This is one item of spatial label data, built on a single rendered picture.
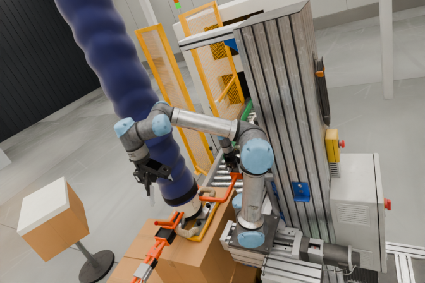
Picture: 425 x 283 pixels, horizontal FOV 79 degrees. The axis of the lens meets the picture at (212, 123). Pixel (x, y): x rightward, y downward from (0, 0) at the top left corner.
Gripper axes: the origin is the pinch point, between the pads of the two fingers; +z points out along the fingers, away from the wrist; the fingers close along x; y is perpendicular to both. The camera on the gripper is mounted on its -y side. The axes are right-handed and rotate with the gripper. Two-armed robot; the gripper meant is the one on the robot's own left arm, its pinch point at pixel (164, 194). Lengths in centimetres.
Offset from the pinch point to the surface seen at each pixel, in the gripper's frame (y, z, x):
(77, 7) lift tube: 24, -77, -24
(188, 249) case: 20, 58, -12
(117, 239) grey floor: 193, 152, -56
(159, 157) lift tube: 22.7, 1.2, -25.6
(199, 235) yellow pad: 15, 54, -19
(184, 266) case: 18, 61, -3
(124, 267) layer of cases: 98, 98, -7
